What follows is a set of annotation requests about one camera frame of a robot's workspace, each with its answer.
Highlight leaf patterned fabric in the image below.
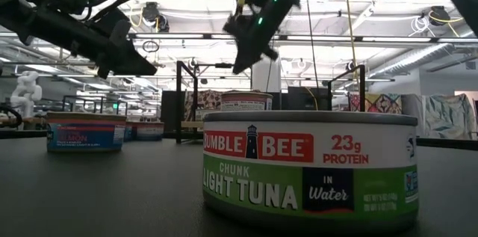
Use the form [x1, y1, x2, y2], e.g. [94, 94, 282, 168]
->
[423, 93, 477, 141]

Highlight wooden shelf with black frames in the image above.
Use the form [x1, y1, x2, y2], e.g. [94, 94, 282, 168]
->
[176, 60, 366, 144]

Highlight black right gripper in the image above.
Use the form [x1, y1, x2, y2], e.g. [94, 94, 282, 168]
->
[231, 0, 302, 76]

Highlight yellow hanging cable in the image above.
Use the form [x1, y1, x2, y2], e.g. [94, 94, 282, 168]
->
[342, 0, 362, 98]

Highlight black computer tower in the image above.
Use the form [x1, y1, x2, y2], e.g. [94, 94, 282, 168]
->
[287, 86, 332, 112]

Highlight colourful geometric fabric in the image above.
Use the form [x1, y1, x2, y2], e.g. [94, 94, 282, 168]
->
[349, 93, 403, 115]

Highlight black ceiling cable reel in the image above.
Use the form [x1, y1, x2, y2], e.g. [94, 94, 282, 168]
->
[141, 1, 171, 33]
[428, 5, 451, 27]

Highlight black background workstation frame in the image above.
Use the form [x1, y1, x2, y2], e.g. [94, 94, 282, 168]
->
[192, 61, 254, 92]

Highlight black table mat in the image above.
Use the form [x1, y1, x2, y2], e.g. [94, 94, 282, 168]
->
[0, 132, 478, 237]

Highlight hanging black cable loop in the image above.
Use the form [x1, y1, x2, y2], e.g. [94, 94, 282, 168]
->
[141, 40, 161, 54]

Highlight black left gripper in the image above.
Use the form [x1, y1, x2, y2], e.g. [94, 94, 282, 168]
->
[38, 2, 158, 80]

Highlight long overhead light bar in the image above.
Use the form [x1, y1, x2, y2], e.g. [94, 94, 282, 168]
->
[0, 31, 478, 43]

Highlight green label tuna can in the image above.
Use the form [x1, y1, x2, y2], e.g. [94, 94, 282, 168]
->
[202, 110, 420, 230]

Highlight white square pillar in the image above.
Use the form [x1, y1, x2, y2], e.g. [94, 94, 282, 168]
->
[253, 57, 282, 93]

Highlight black cabinet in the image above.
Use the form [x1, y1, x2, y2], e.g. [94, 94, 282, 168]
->
[160, 90, 187, 123]

